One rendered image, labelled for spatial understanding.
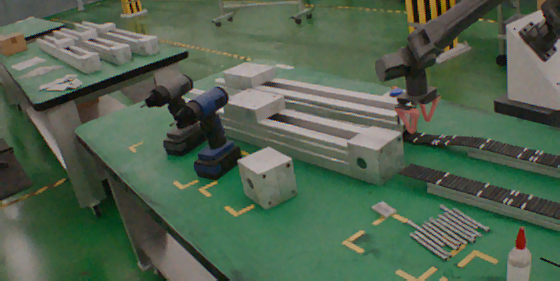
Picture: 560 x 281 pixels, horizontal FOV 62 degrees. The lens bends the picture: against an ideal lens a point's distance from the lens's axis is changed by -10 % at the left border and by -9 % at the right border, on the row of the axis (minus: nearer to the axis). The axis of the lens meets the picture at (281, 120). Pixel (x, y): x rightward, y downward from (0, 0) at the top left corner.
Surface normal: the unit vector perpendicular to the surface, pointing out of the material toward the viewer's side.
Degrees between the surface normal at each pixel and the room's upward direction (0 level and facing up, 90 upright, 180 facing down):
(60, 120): 90
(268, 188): 90
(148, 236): 90
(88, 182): 90
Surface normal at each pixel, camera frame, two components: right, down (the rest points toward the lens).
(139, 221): 0.58, 0.21
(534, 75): -0.80, 0.35
